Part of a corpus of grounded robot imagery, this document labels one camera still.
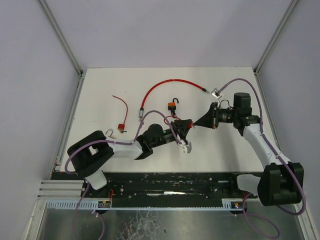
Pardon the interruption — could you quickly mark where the brass padlock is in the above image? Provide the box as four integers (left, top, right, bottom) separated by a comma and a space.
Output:
105, 128, 116, 139

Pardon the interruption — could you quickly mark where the red cable padlock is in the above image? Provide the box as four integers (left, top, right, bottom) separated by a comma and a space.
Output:
112, 95, 129, 134
163, 115, 184, 127

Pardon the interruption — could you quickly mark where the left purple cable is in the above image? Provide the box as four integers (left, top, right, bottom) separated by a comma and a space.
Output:
64, 110, 183, 240

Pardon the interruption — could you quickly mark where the thick red cable lock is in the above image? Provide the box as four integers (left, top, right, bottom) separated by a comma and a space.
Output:
137, 78, 210, 121

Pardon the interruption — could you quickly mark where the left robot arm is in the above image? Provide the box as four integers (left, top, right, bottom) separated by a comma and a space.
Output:
65, 119, 193, 190

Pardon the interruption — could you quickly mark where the left aluminium frame post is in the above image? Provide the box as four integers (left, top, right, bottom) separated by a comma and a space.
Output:
38, 0, 85, 76

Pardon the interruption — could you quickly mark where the orange black padlock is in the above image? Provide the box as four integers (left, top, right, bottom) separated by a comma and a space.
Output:
167, 97, 179, 117

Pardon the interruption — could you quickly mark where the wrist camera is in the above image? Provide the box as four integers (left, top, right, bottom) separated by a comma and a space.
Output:
178, 140, 192, 154
210, 88, 222, 100

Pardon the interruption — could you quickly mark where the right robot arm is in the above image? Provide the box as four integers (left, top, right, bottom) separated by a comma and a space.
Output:
194, 92, 306, 206

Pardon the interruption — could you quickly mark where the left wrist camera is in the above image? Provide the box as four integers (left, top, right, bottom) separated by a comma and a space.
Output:
178, 140, 192, 154

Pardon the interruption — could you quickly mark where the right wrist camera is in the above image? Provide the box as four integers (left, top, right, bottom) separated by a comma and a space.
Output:
210, 88, 222, 100

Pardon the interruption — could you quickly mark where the right aluminium frame post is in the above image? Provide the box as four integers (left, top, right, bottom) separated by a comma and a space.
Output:
252, 0, 300, 75

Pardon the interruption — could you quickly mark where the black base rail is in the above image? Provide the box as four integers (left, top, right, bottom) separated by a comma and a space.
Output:
49, 171, 291, 208

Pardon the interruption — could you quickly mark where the aluminium frame post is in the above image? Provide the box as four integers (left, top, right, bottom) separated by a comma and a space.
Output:
38, 0, 85, 76
252, 0, 300, 75

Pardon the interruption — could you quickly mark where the grey slotted cable duct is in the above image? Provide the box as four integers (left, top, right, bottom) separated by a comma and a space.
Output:
46, 199, 243, 211

